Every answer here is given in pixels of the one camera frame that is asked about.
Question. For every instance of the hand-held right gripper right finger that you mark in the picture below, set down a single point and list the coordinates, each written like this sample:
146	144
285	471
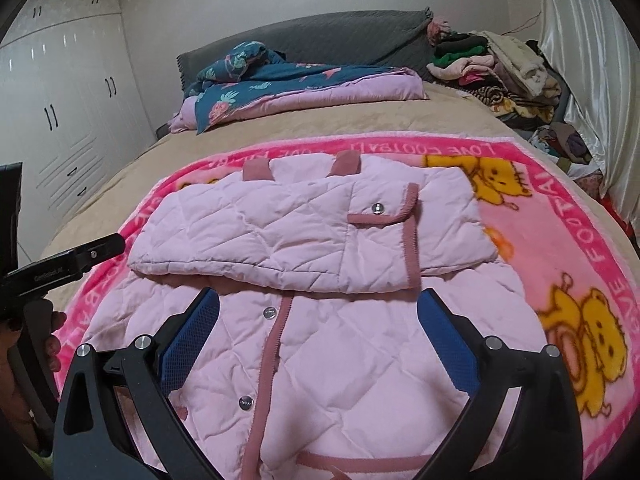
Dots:
445	330

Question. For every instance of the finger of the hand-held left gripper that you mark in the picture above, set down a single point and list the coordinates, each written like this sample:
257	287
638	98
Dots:
100	250

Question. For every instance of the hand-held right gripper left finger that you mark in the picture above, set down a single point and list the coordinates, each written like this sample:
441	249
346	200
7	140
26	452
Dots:
195	322

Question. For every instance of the pink quilted jacket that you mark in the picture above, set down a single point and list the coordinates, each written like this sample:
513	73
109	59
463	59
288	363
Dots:
325	360

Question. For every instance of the pile of mixed clothes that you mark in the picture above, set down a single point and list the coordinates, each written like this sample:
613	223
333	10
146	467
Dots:
500	75

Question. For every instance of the person's left hand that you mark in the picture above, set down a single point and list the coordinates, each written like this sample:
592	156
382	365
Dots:
52	345

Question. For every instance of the pink printed blanket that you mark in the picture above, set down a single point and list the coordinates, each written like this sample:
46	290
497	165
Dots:
550	220

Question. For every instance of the white wardrobe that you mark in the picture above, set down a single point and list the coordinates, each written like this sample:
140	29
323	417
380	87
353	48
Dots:
65	100

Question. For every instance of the red cloth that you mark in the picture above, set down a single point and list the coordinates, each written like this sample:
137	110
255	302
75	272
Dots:
612	210

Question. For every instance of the bed with beige cover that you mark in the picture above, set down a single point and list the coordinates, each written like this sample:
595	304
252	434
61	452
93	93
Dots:
350	115

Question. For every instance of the dark blue floral quilt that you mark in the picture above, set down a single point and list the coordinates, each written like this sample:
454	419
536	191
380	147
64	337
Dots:
280	90

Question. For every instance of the grey padded headboard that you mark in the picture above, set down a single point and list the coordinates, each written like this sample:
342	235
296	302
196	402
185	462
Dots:
325	40

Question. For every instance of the white satin curtain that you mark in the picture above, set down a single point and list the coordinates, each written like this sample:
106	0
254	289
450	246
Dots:
595	60

